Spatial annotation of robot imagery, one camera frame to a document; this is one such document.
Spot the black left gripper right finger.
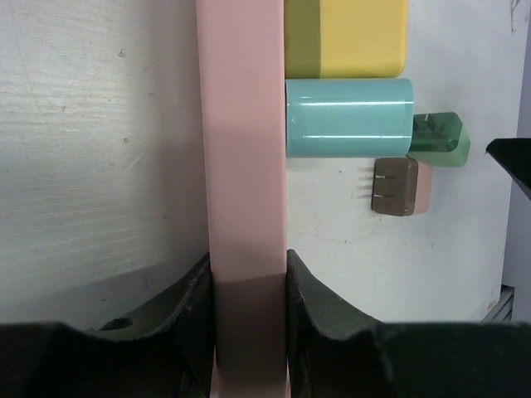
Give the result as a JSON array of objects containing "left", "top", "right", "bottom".
[{"left": 286, "top": 250, "right": 530, "bottom": 397}]

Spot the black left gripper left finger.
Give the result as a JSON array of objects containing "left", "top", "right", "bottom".
[{"left": 1, "top": 255, "right": 215, "bottom": 397}]

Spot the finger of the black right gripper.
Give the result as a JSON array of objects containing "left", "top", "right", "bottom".
[{"left": 486, "top": 138, "right": 531, "bottom": 195}]

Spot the brown-pink plug block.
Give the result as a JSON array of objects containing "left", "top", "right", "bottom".
[{"left": 371, "top": 157, "right": 433, "bottom": 216}]

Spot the teal plug block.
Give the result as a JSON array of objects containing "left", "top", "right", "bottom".
[{"left": 285, "top": 78, "right": 414, "bottom": 158}]

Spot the yellow plug block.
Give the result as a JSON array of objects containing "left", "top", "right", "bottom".
[{"left": 284, "top": 0, "right": 409, "bottom": 79}]

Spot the long pink power strip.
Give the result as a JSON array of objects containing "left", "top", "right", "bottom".
[{"left": 196, "top": 1, "right": 287, "bottom": 397}]

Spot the aluminium right side rail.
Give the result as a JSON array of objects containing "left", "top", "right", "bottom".
[{"left": 482, "top": 284, "right": 515, "bottom": 323}]

